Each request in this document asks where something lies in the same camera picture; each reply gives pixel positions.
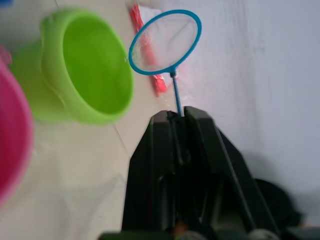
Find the green plastic bucket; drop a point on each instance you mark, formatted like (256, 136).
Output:
(95, 62)

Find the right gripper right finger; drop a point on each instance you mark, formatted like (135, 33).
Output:
(220, 175)

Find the red packet of papers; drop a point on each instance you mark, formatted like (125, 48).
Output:
(160, 85)

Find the pink plastic bucket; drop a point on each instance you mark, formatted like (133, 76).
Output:
(12, 125)

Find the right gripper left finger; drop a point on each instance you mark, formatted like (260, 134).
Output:
(150, 175)

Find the blue fish net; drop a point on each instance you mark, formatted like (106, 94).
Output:
(177, 95)

